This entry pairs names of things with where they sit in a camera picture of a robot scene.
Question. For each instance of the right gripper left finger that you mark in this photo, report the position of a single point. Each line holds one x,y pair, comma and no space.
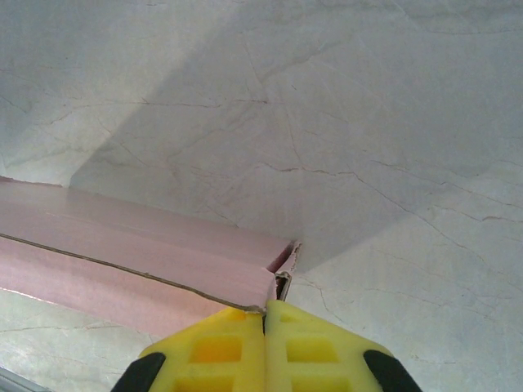
212,359

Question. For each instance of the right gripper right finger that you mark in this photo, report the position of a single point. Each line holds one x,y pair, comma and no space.
318,359

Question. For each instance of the pink paper box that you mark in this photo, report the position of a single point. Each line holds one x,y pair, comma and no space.
122,245

